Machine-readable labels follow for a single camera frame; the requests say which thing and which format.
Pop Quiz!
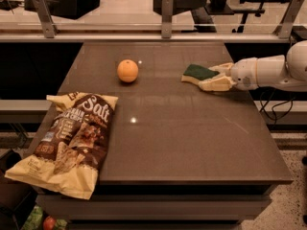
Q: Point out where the black office chair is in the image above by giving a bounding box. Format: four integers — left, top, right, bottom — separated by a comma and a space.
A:
191, 0, 291, 33

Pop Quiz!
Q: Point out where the orange fruit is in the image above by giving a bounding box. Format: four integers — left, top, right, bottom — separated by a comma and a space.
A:
117, 59, 138, 82

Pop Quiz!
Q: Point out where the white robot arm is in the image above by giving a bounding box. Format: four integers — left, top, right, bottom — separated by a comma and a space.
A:
198, 40, 307, 92

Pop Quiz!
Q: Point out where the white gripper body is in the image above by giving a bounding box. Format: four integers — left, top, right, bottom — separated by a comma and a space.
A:
230, 57, 258, 90

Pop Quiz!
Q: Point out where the left metal rail bracket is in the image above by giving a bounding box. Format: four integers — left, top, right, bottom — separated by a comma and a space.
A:
32, 0, 58, 38

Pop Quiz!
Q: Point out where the metal rail bracket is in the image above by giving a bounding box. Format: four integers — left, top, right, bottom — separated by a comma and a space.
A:
161, 0, 174, 38
274, 0, 305, 39
32, 0, 58, 38

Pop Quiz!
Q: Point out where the middle metal rail bracket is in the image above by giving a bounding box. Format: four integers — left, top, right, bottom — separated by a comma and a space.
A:
161, 0, 174, 38

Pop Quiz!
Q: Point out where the right metal rail bracket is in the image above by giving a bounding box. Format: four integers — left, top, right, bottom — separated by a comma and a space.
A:
274, 0, 305, 39

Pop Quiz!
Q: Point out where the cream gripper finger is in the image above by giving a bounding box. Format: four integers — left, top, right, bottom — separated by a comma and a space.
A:
210, 62, 234, 76
199, 76, 236, 92

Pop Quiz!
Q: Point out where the green and yellow sponge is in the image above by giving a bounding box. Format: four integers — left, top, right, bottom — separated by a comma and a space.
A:
181, 64, 219, 85

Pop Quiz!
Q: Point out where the black cable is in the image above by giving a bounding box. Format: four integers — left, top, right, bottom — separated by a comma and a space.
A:
258, 89, 295, 127

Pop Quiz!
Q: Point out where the red tomato under table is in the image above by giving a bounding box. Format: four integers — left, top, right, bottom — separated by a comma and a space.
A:
43, 217, 56, 230

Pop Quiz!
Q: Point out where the brown chip bag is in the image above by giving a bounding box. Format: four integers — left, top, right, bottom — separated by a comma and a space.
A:
5, 92, 118, 199

